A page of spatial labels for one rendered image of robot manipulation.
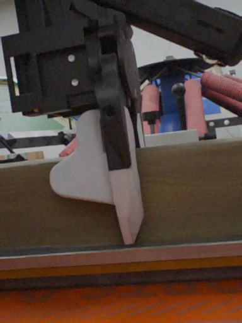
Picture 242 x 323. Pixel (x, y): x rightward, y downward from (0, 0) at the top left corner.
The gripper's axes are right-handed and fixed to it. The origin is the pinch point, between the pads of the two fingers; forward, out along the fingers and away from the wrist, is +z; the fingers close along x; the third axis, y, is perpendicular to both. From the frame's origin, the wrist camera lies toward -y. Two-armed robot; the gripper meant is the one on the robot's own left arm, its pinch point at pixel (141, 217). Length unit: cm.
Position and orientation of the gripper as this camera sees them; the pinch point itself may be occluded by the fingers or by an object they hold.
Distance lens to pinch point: 30.0
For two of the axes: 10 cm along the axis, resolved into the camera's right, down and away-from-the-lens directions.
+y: -9.7, 1.4, 1.8
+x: -1.8, 0.5, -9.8
